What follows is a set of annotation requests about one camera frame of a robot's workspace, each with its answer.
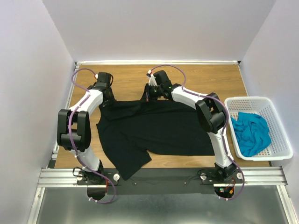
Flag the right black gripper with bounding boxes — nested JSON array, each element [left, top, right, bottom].
[[139, 84, 162, 104]]

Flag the black t shirt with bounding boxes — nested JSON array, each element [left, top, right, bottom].
[[96, 98, 214, 180]]

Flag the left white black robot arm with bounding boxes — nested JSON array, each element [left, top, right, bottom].
[[57, 72, 114, 184]]

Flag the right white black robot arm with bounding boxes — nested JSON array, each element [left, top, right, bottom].
[[144, 84, 237, 183]]

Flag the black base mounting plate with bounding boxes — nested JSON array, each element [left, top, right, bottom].
[[77, 167, 243, 196]]

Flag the blue t shirt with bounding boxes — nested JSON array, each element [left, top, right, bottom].
[[231, 112, 271, 157]]

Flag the white plastic basket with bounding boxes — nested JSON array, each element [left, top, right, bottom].
[[225, 96, 293, 161]]

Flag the aluminium back rail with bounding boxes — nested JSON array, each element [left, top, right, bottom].
[[76, 60, 240, 65]]

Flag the aluminium front rail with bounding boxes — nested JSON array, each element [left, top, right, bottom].
[[37, 167, 287, 188]]

